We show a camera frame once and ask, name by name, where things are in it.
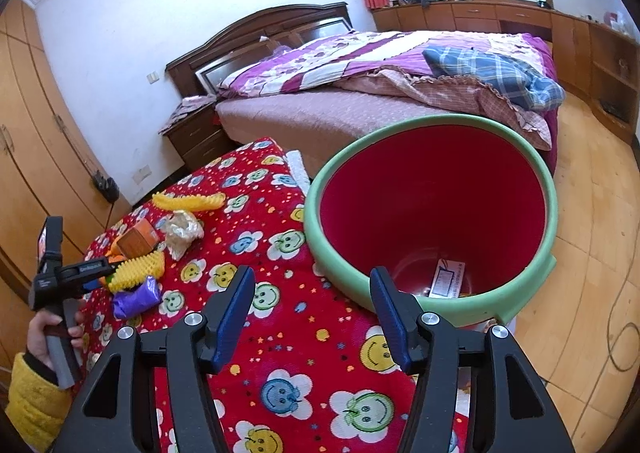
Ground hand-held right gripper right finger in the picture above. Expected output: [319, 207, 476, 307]
[369, 266, 576, 453]

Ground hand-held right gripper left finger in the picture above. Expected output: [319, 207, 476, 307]
[52, 265, 257, 453]

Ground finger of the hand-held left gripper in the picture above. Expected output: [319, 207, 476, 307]
[55, 255, 126, 299]

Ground yellow foam fruit net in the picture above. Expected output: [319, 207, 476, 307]
[152, 192, 226, 212]
[107, 252, 166, 294]

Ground red bin with green rim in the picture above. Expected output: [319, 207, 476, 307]
[304, 114, 558, 329]

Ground person's left forearm yellow sleeve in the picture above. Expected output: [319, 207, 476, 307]
[5, 352, 76, 451]

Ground person's left hand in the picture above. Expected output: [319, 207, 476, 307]
[26, 310, 86, 370]

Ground purple crumpled wrapper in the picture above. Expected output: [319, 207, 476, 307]
[112, 275, 160, 320]

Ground small orange carton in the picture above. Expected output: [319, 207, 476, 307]
[116, 219, 162, 259]

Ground red smiley flower blanket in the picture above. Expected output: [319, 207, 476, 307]
[75, 137, 473, 453]

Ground white card with blue print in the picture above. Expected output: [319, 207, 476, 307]
[427, 258, 466, 299]

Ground crumpled white paper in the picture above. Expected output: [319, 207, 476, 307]
[159, 209, 205, 261]

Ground wooden wardrobe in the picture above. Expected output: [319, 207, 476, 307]
[0, 0, 133, 374]

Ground white undercloth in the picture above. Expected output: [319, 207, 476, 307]
[285, 149, 313, 196]

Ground dark wooden nightstand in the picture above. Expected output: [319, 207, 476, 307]
[165, 103, 233, 174]

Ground pink patterned cloth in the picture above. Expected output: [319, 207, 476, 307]
[159, 95, 218, 134]

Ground dark wooden bed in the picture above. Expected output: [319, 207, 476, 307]
[165, 2, 566, 178]

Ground purple floral quilt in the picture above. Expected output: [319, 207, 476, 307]
[217, 30, 556, 151]

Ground blue plaid cloth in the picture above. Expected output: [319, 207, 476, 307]
[422, 47, 566, 111]

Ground wooden cabinet unit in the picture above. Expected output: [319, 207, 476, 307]
[371, 0, 640, 144]

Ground small items on cabinet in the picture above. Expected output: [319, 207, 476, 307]
[602, 10, 636, 34]

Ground black wall charger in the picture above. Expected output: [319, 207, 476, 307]
[92, 172, 121, 204]

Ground thin floor cable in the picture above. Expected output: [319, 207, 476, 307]
[537, 253, 640, 389]

